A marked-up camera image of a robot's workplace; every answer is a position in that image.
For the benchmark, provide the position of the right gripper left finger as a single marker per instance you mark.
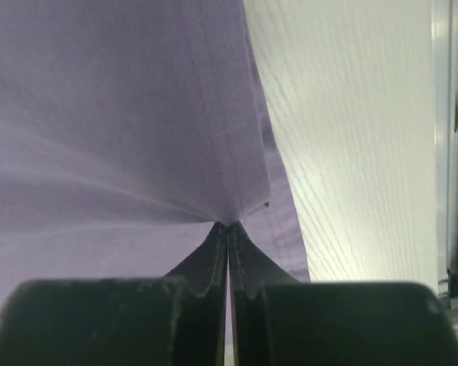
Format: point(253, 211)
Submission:
point(177, 319)

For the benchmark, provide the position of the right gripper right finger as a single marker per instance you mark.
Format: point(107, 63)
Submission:
point(278, 320)

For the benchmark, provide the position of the purple t shirt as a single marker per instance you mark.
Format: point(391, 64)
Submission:
point(127, 129)

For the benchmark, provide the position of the right aluminium frame post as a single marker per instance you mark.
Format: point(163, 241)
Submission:
point(444, 29)

